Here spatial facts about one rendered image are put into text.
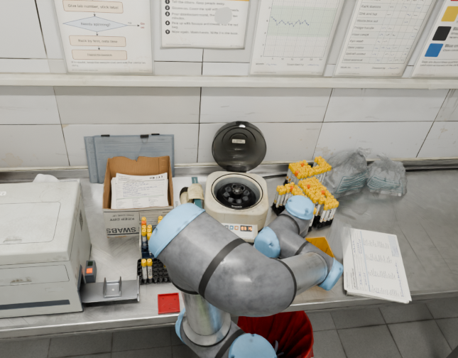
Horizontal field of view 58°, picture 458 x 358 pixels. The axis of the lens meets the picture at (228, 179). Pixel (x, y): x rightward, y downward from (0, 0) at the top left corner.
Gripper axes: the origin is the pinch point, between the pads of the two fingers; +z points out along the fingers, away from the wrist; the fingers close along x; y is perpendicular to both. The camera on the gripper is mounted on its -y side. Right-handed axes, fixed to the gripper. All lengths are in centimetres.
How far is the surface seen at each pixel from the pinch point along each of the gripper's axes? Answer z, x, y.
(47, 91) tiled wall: -32, 74, 66
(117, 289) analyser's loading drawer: 4, 51, 6
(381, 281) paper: 6.7, -38.5, 3.0
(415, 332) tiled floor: 96, -101, 26
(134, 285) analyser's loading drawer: 3.8, 45.6, 7.5
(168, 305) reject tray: 7.7, 35.2, 1.5
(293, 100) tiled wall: -28, -17, 66
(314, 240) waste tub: -0.5, -16.9, 17.3
